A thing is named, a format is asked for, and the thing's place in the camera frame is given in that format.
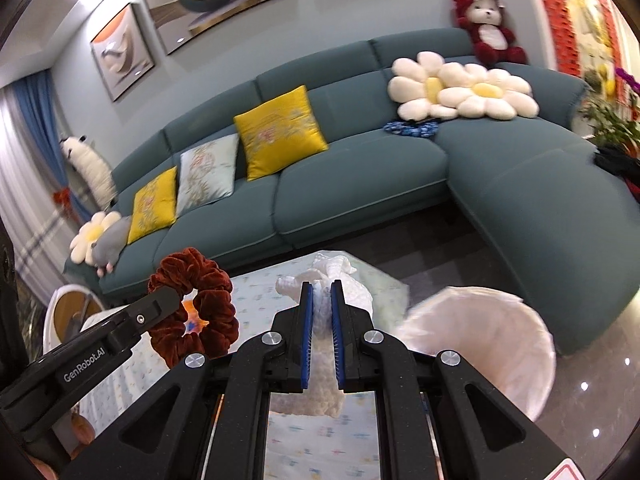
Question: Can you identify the potted flower plant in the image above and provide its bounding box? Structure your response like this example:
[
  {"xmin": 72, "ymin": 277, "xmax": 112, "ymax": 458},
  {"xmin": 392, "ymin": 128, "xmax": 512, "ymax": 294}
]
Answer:
[{"xmin": 579, "ymin": 65, "xmax": 639, "ymax": 158}]

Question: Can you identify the grey paw plush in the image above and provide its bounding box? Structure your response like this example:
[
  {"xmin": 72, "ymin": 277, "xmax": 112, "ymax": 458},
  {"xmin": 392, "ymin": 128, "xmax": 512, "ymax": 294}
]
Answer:
[{"xmin": 91, "ymin": 216, "xmax": 132, "ymax": 278}]

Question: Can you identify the black garment on sofa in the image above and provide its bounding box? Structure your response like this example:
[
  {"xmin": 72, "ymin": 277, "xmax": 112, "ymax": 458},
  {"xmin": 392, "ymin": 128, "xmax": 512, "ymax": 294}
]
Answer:
[{"xmin": 593, "ymin": 146, "xmax": 640, "ymax": 200}]

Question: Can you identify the left framed wall picture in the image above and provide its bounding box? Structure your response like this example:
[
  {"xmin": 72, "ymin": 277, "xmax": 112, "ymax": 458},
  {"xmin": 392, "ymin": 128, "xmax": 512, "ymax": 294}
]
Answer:
[{"xmin": 90, "ymin": 3, "xmax": 155, "ymax": 102}]

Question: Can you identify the orange snack wrapper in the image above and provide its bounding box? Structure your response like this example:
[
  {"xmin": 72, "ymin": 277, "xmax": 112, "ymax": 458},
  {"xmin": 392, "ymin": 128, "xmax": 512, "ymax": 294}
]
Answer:
[{"xmin": 182, "ymin": 299, "xmax": 208, "ymax": 336}]

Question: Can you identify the white daisy cushion left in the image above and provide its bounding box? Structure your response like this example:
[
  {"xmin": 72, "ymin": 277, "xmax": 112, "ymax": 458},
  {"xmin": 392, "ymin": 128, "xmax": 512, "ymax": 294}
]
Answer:
[{"xmin": 387, "ymin": 51, "xmax": 458, "ymax": 122}]

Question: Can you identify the small white daisy cushion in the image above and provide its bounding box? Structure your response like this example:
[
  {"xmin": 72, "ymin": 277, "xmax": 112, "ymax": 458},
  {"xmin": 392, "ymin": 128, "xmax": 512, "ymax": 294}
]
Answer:
[{"xmin": 70, "ymin": 211, "xmax": 122, "ymax": 266}]

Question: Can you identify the teal sectional sofa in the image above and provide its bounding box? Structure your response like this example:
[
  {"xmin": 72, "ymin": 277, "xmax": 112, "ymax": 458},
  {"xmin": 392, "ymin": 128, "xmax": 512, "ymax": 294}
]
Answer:
[{"xmin": 64, "ymin": 28, "xmax": 639, "ymax": 355}]

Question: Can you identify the dark red velvet scrunchie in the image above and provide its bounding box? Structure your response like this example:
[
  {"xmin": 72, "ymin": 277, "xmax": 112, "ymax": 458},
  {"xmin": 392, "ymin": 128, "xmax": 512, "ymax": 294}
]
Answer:
[{"xmin": 148, "ymin": 247, "xmax": 239, "ymax": 368}]

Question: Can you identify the white daisy cushion right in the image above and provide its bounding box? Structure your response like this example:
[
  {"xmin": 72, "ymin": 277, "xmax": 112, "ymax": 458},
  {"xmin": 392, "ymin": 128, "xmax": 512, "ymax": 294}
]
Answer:
[{"xmin": 437, "ymin": 62, "xmax": 539, "ymax": 122}]

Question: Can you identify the round white side table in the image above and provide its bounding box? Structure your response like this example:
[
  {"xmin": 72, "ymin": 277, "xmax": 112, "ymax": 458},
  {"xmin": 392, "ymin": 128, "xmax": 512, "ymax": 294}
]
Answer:
[{"xmin": 42, "ymin": 284, "xmax": 105, "ymax": 353}]

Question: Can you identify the red bear plush toy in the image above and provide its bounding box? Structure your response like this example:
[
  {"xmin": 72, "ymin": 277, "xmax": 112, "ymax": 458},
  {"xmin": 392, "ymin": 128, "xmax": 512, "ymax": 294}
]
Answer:
[{"xmin": 452, "ymin": 0, "xmax": 528, "ymax": 66}]

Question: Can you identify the white plastic bag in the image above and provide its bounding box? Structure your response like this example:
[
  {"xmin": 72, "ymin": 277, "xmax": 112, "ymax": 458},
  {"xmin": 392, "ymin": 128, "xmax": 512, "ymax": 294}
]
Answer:
[{"xmin": 270, "ymin": 254, "xmax": 373, "ymax": 418}]

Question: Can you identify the small yellow embroidered cushion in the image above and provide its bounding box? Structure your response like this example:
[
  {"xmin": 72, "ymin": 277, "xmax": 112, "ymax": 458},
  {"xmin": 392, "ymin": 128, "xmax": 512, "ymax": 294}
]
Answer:
[{"xmin": 127, "ymin": 166, "xmax": 177, "ymax": 245}]

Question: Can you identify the blue patterned cloth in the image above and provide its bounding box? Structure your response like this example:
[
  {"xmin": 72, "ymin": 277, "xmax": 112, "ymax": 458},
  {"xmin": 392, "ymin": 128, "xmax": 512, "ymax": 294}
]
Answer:
[{"xmin": 383, "ymin": 120, "xmax": 439, "ymax": 139}]

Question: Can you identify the blue curtain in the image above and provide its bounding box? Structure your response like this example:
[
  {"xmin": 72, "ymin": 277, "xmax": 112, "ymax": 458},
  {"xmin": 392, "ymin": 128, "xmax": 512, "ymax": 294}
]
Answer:
[{"xmin": 10, "ymin": 70, "xmax": 90, "ymax": 223}]

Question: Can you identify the white sheep plush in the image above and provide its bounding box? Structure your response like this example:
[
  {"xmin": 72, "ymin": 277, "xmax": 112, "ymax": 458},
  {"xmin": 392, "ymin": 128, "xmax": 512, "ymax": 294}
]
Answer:
[{"xmin": 60, "ymin": 136, "xmax": 117, "ymax": 210}]

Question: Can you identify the red paper decoration wall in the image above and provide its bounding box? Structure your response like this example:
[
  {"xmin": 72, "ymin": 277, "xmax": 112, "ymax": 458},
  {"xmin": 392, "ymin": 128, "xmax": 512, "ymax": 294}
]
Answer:
[{"xmin": 541, "ymin": 0, "xmax": 582, "ymax": 77}]

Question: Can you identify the light blue embroidered cushion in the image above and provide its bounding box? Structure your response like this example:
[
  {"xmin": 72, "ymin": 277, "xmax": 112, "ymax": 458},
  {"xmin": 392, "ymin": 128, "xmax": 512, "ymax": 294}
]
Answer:
[{"xmin": 176, "ymin": 133, "xmax": 239, "ymax": 217}]

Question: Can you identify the large yellow embroidered cushion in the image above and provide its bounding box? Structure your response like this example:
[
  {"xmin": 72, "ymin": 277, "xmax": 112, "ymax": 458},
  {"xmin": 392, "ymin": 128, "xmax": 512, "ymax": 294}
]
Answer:
[{"xmin": 233, "ymin": 86, "xmax": 329, "ymax": 181}]

